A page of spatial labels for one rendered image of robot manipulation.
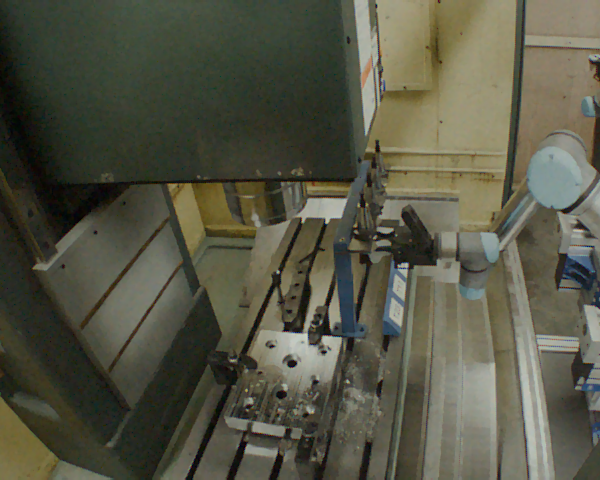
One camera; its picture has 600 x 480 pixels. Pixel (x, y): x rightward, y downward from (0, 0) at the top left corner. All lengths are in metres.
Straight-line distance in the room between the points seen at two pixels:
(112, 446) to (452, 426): 0.94
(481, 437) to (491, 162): 1.10
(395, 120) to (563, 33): 1.97
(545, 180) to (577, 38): 2.65
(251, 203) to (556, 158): 0.59
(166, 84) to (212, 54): 0.10
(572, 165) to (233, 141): 0.64
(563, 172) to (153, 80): 0.76
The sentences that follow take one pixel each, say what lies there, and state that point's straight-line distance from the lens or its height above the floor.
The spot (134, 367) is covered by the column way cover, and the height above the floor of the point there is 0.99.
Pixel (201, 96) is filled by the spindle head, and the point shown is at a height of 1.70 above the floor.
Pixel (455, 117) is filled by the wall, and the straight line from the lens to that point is 1.84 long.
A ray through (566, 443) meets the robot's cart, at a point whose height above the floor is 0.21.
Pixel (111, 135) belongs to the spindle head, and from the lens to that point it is 0.83.
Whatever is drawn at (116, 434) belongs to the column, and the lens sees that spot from 1.33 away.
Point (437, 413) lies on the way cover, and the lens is 1.35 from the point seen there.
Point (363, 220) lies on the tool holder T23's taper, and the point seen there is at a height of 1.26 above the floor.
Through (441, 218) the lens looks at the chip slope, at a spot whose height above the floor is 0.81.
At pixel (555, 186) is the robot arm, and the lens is 0.95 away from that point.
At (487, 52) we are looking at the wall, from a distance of 1.78.
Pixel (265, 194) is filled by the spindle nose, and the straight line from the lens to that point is 0.80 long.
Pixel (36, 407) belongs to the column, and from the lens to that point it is 1.41.
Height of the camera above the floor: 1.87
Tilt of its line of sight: 35 degrees down
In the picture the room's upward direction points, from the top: 9 degrees counter-clockwise
